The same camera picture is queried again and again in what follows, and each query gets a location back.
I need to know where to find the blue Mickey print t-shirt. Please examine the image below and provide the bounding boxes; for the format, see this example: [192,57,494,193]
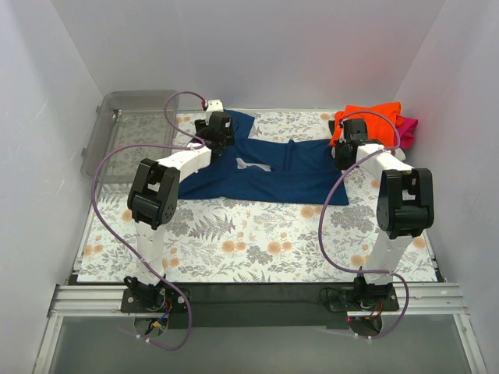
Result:
[179,111,342,205]

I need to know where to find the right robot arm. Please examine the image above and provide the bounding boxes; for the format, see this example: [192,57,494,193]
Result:
[333,118,434,311]

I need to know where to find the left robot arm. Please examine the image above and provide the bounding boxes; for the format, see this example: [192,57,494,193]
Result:
[125,111,235,312]

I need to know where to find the orange folded t-shirt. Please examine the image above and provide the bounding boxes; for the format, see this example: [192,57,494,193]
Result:
[329,101,403,147]

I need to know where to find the pink folded t-shirt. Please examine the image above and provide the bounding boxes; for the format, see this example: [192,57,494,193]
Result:
[395,115,419,150]

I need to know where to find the clear plastic bin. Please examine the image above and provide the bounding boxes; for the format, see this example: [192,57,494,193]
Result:
[80,90,179,184]

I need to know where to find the floral patterned table mat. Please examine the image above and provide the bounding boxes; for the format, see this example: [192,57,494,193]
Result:
[74,111,437,283]

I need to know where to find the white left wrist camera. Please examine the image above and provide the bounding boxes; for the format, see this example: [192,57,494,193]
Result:
[203,99,224,113]

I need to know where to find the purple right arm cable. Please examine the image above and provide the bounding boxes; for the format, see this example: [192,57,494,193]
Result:
[318,111,411,340]

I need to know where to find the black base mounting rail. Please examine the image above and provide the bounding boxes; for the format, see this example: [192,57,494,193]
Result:
[120,277,399,329]

